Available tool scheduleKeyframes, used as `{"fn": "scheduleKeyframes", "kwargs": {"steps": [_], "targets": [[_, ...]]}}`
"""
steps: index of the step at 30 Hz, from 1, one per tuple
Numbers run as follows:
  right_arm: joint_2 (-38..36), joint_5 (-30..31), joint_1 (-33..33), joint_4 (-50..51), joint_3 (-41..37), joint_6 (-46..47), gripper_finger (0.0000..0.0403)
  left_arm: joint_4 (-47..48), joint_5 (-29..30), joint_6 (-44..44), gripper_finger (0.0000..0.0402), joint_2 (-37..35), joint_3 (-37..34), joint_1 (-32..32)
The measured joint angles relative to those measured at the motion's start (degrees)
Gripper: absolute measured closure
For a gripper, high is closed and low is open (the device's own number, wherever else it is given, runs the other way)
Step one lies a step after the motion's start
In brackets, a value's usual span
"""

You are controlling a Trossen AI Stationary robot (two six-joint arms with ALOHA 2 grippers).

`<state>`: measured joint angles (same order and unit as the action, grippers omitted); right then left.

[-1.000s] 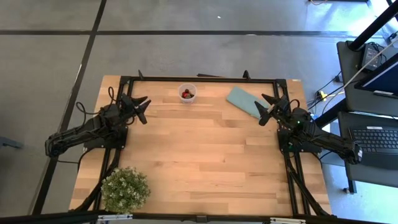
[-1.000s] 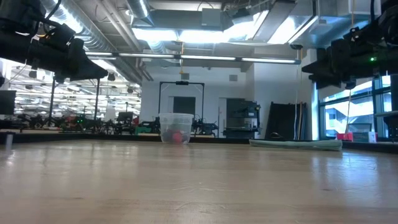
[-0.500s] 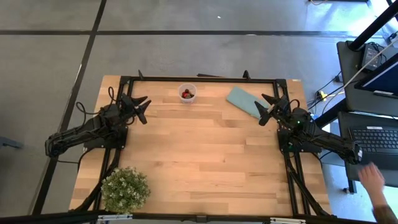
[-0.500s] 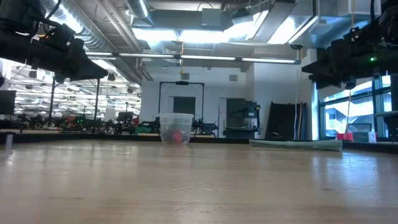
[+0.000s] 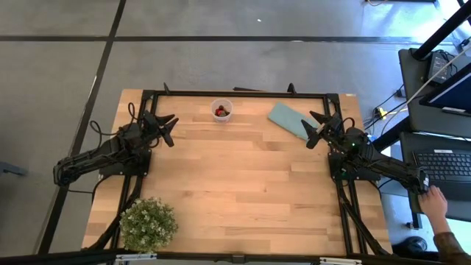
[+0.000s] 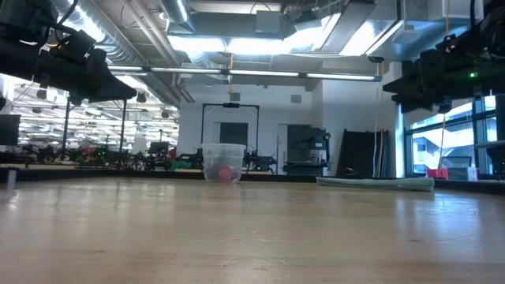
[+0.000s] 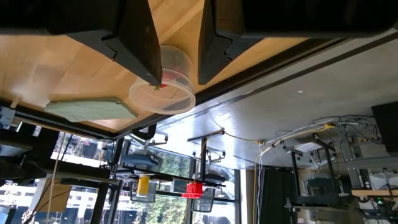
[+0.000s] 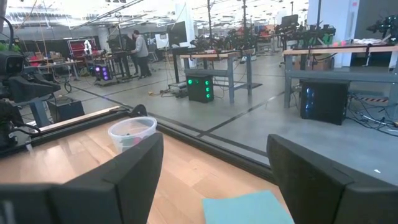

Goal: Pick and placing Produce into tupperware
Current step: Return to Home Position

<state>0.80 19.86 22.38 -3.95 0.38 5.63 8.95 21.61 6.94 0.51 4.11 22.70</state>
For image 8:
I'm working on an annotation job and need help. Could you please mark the person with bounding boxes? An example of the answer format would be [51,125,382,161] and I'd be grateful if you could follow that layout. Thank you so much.
[130,29,152,78]

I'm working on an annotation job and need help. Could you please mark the computer tower blue light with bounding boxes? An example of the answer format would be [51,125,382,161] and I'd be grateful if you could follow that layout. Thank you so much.
[300,79,351,126]

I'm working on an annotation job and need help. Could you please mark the teal folded cloth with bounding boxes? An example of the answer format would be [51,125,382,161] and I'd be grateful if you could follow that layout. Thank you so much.
[201,190,295,224]

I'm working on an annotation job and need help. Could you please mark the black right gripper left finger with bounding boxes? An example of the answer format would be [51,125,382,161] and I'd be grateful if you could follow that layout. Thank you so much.
[49,133,164,224]

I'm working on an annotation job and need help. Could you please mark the black frame clamp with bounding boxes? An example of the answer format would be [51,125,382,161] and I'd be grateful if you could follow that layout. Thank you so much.
[129,104,149,118]

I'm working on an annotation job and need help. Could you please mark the clear plastic cup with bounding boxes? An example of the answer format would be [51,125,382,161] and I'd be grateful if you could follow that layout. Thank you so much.
[108,116,158,154]

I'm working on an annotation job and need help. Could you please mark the wooden worktable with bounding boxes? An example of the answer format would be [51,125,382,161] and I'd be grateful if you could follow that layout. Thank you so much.
[30,58,85,82]

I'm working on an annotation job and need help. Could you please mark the black bench robot rig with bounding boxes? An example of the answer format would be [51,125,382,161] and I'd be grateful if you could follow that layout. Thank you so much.
[191,29,259,52]

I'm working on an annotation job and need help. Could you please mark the black computer tower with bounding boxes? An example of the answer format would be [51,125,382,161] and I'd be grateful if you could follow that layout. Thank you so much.
[46,96,85,123]

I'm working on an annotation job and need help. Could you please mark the black computer monitor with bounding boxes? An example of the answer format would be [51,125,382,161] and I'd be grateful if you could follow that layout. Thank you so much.
[281,14,299,29]
[167,21,188,47]

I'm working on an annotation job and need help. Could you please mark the computer tower green lights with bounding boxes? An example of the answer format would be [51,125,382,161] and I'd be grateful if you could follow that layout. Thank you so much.
[185,73,215,104]

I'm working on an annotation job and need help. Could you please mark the red metal rack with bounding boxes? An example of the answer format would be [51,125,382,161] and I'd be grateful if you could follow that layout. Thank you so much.
[67,37,99,60]

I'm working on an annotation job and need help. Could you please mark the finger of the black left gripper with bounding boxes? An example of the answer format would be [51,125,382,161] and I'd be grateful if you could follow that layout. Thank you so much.
[8,75,62,104]

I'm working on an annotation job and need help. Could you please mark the grey floor power box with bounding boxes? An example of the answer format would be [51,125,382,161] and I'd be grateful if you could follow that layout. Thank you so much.
[167,81,187,99]

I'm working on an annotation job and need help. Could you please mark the computer tower purple lights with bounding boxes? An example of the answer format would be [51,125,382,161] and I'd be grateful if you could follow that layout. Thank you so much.
[93,64,113,82]

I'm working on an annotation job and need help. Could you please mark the robot with green lights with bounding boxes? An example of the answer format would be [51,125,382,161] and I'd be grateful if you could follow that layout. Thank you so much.
[366,15,398,44]

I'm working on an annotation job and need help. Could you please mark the floor cable bundle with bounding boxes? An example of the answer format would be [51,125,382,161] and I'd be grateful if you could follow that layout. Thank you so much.
[346,93,398,138]

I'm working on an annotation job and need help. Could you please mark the white cloth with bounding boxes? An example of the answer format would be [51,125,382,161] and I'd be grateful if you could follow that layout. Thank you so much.
[353,37,388,46]

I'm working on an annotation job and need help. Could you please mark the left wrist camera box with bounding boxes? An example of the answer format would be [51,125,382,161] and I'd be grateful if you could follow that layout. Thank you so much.
[0,50,25,76]

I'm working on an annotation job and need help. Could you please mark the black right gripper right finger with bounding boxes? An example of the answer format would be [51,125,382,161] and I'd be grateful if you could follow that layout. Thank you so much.
[266,134,354,224]

